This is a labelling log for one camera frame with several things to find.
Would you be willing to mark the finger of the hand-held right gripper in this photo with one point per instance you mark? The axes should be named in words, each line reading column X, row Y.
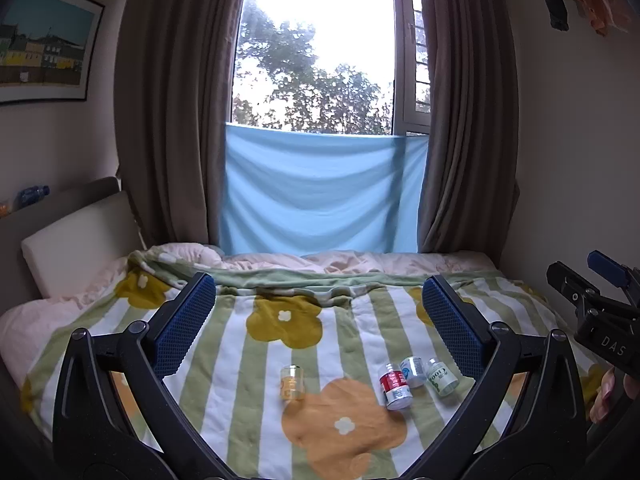
column 570, row 280
column 607, row 263

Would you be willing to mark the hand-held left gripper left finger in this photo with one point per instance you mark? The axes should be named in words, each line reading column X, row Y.
column 184, row 327

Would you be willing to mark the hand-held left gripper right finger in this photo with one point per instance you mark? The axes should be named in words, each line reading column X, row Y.
column 452, row 332

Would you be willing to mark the small clear glass cup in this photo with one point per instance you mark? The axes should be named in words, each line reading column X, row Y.
column 293, row 383

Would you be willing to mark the person's right hand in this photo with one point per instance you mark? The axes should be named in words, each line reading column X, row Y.
column 606, row 395

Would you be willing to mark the small green label bottle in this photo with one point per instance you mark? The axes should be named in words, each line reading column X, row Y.
column 441, row 376

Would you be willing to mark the small blue label bottle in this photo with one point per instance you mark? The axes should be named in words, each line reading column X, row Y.
column 413, row 370

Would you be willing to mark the small red label bottle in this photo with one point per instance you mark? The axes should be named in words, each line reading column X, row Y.
column 395, row 386

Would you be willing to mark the striped floral blanket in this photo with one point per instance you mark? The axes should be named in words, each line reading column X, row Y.
column 320, row 360

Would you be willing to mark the white pillow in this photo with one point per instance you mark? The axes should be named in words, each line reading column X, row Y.
column 75, row 240

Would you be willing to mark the pink duvet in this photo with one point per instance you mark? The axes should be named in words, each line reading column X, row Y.
column 310, row 260

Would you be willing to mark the grey bed headboard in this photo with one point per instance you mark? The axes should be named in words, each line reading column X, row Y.
column 30, row 220

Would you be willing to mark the light blue cloth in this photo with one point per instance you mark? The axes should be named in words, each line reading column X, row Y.
column 320, row 190

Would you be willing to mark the brown curtain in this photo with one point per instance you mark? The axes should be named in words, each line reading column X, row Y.
column 170, row 110
column 470, row 110

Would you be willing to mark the blue plastic bottle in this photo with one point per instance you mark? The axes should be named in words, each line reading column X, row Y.
column 32, row 195

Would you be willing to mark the window frame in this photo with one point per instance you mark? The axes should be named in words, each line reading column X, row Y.
column 407, row 50

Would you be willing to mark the framed wall picture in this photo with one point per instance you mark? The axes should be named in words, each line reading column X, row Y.
column 42, row 45

